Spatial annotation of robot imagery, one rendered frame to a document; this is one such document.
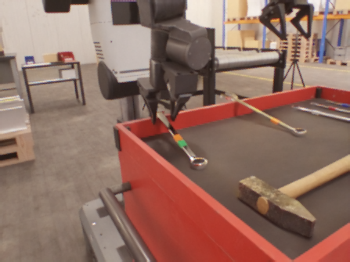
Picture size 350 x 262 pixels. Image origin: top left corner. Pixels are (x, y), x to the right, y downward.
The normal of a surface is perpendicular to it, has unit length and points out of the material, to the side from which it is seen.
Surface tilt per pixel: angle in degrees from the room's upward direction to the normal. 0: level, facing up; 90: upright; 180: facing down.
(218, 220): 90
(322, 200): 0
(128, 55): 90
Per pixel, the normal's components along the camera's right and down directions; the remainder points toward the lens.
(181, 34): -0.78, 0.42
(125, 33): 0.50, 0.28
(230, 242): -0.87, 0.20
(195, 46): 0.63, 0.43
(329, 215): -0.04, -0.94
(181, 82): 0.39, 0.50
